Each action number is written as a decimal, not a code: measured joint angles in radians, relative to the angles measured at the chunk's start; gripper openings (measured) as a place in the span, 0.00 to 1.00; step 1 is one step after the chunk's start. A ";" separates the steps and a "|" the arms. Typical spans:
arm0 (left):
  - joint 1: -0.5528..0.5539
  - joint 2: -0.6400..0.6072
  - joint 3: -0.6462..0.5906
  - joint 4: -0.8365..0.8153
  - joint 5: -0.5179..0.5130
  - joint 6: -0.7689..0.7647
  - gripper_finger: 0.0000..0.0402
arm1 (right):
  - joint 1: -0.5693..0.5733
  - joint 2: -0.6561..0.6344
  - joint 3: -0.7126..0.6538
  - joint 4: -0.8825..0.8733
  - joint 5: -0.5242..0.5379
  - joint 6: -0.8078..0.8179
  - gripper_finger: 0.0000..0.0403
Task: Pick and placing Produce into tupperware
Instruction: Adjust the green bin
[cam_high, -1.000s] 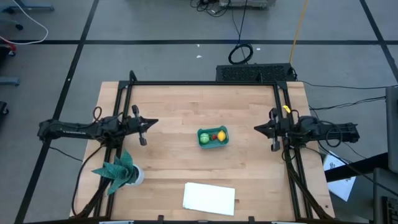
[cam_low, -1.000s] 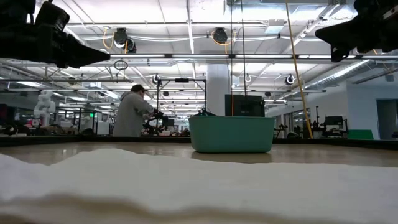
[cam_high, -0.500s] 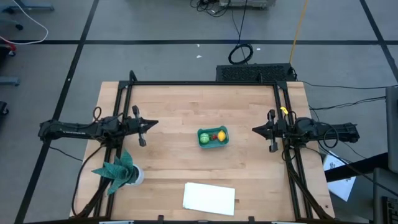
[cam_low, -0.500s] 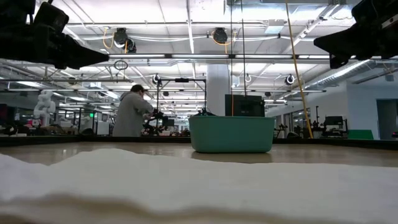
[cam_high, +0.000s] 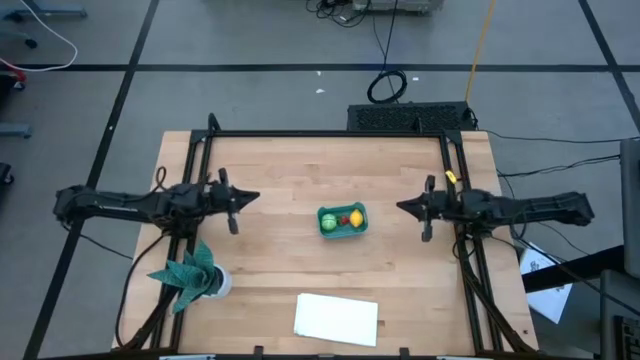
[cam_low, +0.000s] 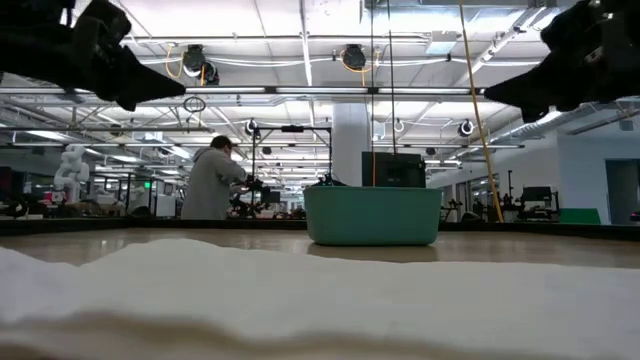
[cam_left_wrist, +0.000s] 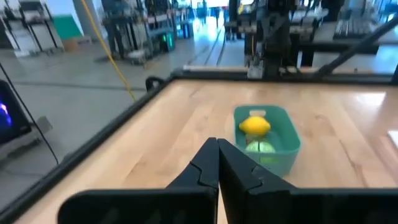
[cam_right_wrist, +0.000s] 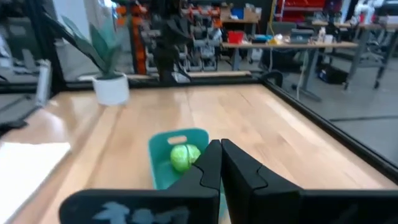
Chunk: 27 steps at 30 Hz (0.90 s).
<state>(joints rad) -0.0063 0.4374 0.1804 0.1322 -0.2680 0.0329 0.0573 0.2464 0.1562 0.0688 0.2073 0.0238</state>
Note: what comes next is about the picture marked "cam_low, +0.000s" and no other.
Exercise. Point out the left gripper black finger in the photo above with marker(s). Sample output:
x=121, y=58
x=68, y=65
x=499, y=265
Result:
x=145, y=82

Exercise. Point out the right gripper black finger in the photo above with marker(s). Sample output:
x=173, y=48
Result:
x=535, y=85

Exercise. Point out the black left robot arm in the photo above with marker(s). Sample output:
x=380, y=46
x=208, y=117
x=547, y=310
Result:
x=30, y=50

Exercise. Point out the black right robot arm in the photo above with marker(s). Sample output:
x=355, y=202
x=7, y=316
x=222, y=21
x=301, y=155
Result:
x=625, y=45

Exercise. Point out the black workstation stand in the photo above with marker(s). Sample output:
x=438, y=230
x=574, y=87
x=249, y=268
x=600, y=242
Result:
x=537, y=195

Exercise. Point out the white robot figure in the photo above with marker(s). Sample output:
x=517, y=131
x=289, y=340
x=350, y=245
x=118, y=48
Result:
x=72, y=170

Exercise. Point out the person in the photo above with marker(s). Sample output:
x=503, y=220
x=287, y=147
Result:
x=210, y=185

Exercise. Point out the grey door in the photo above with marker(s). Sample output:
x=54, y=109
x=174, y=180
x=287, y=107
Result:
x=624, y=190

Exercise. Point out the green board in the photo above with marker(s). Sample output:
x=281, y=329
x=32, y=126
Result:
x=580, y=216

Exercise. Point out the black monitor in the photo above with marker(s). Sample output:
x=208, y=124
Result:
x=395, y=170

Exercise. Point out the ceiling light strip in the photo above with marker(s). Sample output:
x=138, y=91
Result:
x=325, y=90

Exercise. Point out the white column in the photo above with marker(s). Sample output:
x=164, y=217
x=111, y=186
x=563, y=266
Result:
x=350, y=145

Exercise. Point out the teal plastic basket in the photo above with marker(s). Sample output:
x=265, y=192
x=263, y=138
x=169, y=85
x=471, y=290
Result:
x=372, y=215

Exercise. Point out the white cloth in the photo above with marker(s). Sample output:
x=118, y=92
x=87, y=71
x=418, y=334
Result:
x=320, y=300

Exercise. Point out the black table frame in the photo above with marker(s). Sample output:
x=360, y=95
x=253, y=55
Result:
x=100, y=225

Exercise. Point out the black robot station frame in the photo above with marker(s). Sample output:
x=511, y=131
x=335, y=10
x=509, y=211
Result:
x=292, y=128

